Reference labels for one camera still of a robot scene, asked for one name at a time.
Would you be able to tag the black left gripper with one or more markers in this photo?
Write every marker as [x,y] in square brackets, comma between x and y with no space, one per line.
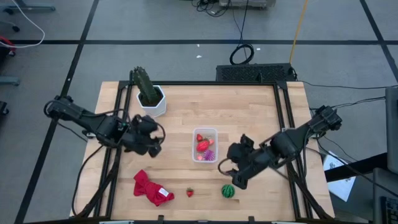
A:
[140,140]

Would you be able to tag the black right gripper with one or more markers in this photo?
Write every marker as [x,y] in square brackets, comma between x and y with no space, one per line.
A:
[250,158]

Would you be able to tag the green watermelon ball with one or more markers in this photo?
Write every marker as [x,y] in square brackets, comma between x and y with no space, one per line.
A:
[228,191]

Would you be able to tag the purple spiky ball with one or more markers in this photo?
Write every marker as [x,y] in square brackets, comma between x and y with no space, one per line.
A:
[209,155]

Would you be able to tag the small pale pink fruit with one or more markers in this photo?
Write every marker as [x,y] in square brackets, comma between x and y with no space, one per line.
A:
[200,157]

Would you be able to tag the red strawberry long green stem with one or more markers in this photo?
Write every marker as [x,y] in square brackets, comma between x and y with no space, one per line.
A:
[199,137]

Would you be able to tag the red oval fruit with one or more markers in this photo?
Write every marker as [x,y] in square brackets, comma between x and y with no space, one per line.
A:
[202,146]

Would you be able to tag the small red fruit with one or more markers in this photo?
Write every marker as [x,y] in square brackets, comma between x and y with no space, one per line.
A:
[211,142]

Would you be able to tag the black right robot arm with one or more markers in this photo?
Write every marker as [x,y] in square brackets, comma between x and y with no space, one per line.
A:
[292,141]

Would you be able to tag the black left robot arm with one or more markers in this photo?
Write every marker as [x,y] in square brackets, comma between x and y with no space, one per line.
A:
[105,129]

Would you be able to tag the clear plastic tupperware container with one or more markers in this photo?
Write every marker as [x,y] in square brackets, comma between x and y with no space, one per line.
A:
[214,132]

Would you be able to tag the red cloth with white label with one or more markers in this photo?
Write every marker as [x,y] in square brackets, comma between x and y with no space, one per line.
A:
[149,188]

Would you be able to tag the black table clamp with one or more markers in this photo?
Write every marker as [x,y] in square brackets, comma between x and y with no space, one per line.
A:
[251,219]
[160,218]

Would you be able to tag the white hexagonal planter pot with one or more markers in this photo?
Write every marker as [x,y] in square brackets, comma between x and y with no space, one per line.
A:
[158,107]

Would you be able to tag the red strawberry with leaves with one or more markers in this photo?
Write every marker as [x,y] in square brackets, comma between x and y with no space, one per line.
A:
[190,193]

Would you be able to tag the aluminium bar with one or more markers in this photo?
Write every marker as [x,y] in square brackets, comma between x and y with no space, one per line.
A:
[283,222]
[116,222]

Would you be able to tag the green cactus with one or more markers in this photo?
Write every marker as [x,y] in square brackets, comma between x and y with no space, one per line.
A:
[144,85]

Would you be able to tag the silver mounting plate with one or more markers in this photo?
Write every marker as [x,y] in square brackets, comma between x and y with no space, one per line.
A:
[88,135]

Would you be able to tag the white paper sheet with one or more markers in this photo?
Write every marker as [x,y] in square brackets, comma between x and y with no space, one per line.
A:
[342,188]

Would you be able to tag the black mesh box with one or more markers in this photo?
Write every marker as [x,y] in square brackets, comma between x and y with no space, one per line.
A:
[255,73]

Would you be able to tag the black desk beam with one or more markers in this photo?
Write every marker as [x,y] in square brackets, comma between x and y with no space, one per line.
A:
[357,166]

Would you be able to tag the black caster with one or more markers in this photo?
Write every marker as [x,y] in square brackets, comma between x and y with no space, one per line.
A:
[3,107]

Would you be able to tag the grey table foot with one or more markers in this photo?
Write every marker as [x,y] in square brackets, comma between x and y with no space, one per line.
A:
[31,7]
[9,81]

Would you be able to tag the grey device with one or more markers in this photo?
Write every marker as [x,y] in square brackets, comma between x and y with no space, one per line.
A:
[248,3]

